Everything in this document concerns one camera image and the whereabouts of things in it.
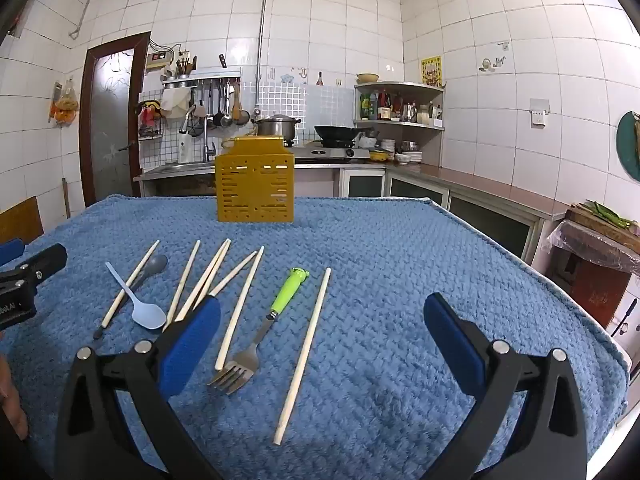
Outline kitchen counter cabinet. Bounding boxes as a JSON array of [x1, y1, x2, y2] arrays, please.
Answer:
[[140, 157, 569, 271]]

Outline metal faucet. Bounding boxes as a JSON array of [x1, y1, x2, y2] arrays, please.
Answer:
[[190, 115, 217, 162]]

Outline plastic covered side table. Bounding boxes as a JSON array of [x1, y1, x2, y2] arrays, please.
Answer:
[[547, 202, 640, 332]]

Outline gas stove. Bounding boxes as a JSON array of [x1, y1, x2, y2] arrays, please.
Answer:
[[290, 142, 374, 161]]

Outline green round board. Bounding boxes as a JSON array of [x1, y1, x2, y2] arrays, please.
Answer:
[[615, 110, 640, 184]]

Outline person's left hand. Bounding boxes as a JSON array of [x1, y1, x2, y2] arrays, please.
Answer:
[[0, 353, 29, 441]]

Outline hanging plastic bag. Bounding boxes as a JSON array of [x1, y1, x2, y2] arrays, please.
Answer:
[[49, 77, 80, 126]]

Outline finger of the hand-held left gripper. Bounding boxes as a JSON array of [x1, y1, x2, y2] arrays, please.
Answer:
[[0, 243, 68, 292], [0, 238, 26, 267]]

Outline steel pot with lid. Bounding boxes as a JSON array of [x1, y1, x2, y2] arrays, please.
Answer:
[[251, 114, 303, 141]]

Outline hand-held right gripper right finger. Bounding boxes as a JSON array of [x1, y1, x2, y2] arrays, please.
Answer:
[[422, 292, 588, 480]]

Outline yellow hose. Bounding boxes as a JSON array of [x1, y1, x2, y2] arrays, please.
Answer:
[[220, 129, 259, 152]]

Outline light blue plastic spoon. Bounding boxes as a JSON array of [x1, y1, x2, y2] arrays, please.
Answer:
[[105, 261, 167, 331]]

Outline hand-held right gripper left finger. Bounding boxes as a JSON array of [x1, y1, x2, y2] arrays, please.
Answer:
[[55, 297, 223, 480]]

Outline grey spoon dark handle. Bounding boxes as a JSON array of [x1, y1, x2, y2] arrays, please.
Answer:
[[93, 254, 169, 339]]

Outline wooden chair back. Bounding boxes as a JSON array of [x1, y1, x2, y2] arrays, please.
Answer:
[[0, 196, 45, 247]]

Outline black wok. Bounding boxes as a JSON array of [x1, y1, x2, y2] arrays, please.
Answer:
[[313, 125, 369, 144]]

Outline green handled metal fork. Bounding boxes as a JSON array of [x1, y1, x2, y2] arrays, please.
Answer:
[[207, 267, 310, 395]]

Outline brown frosted glass door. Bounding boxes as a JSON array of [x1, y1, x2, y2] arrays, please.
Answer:
[[79, 31, 152, 208]]

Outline wire wall basket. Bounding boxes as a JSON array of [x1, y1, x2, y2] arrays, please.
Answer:
[[137, 101, 166, 140]]

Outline green vegetables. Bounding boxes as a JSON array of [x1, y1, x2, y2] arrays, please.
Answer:
[[581, 200, 637, 229]]

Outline grey corner shelf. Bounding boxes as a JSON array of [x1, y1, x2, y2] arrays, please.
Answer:
[[353, 81, 446, 169]]

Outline metal wall utensil rack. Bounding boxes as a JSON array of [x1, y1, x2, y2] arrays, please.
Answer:
[[162, 67, 242, 87]]

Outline yellow perforated utensil holder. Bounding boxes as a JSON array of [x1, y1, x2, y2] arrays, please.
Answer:
[[215, 136, 296, 224]]

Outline blue textured blanket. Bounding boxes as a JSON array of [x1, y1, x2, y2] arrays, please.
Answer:
[[0, 194, 630, 480]]

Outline white hanging cloth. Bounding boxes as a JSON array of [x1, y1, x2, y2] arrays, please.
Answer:
[[161, 87, 191, 120]]

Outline steel kitchen sink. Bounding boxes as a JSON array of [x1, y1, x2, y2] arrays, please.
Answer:
[[141, 160, 217, 177]]

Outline white wall socket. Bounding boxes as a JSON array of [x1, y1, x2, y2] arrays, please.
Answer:
[[529, 98, 551, 126]]

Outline yellow wall poster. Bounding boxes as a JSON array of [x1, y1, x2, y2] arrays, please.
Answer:
[[420, 55, 443, 86]]

